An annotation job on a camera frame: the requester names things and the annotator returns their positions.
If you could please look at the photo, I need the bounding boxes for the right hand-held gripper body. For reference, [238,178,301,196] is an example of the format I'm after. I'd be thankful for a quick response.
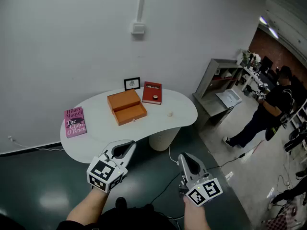
[178,173,224,207]

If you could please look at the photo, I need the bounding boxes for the person's right forearm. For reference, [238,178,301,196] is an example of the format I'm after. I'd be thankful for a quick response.
[183,196,212,230]

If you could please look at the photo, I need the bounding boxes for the white flat panel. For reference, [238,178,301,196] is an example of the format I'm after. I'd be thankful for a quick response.
[215,88,243,109]

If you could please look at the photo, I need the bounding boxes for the person's black shirt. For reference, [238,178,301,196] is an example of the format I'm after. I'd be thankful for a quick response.
[56,204,185,230]

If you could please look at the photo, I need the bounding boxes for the white wall switch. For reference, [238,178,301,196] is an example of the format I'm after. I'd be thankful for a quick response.
[130,21,146,35]

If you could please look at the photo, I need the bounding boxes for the white table pedestal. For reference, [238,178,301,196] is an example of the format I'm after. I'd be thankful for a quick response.
[148,126,182,152]

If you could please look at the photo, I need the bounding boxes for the person's left forearm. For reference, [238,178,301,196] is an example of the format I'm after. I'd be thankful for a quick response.
[66,187,110,222]

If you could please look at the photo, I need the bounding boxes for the white shelving rack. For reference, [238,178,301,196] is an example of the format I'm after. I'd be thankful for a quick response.
[290,103,307,130]

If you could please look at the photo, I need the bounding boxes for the white oval table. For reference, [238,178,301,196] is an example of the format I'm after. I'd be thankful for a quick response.
[59,88,199,164]

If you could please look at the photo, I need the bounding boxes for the red book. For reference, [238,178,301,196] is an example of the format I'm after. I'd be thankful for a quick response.
[142,81,163,105]

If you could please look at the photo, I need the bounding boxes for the grey shelf unit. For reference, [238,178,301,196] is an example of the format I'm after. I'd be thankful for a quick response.
[192,58,244,131]

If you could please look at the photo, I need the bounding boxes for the white wall cable conduit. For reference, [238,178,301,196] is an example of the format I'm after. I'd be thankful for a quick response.
[136,0,147,23]

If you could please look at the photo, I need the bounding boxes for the white wall cable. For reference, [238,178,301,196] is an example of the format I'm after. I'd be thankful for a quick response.
[8,136,65,151]

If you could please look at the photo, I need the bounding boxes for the orange wooden box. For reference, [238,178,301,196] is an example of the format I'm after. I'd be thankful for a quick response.
[106,88,148,127]

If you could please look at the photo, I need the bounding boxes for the black picture frame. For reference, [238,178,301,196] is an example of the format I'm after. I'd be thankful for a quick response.
[123,77,141,92]

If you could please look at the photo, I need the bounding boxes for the white floor cable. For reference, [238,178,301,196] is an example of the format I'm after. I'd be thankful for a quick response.
[168,146,179,165]

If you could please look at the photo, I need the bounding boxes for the pink book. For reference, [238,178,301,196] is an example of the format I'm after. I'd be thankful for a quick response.
[64,106,87,139]

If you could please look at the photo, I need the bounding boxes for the black monitor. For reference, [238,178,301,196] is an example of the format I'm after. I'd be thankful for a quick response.
[260,56,274,74]

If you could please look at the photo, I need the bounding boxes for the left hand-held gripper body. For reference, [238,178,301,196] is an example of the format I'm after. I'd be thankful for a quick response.
[86,153,128,193]

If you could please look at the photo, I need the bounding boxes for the white background desk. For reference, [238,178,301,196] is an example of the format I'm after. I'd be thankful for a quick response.
[241,66,272,93]

